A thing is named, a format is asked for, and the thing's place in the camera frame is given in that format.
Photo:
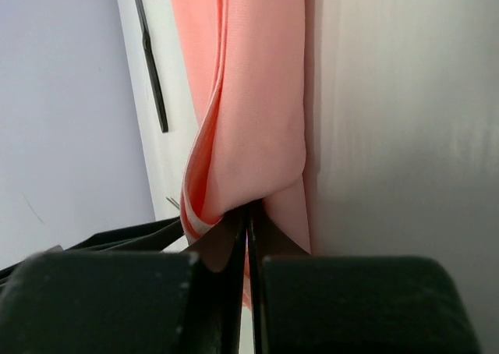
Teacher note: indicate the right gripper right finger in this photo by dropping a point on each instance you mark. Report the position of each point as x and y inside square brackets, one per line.
[310, 304]

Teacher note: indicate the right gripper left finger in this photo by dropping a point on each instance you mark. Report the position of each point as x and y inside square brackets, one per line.
[185, 302]

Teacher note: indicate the silver fork black handle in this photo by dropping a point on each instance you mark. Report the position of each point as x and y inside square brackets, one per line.
[173, 202]

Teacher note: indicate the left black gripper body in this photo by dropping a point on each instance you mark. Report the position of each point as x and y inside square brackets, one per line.
[151, 237]

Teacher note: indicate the pink satin napkin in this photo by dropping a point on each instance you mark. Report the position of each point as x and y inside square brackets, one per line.
[245, 66]

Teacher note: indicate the black knife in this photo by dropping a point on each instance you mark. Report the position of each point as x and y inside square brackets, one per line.
[152, 68]

